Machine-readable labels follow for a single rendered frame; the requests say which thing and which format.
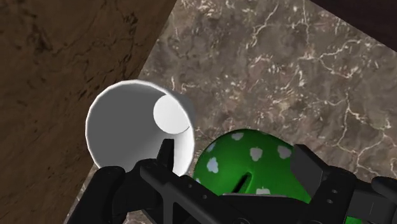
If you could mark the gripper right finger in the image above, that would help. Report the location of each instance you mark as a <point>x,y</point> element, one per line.
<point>325,186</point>

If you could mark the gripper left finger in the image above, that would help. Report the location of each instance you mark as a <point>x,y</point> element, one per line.
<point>173,189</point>

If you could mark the green ball with white prints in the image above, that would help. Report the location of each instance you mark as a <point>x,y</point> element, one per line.
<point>242,161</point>

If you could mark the white cup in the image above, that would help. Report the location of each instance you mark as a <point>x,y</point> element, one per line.
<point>130,124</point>

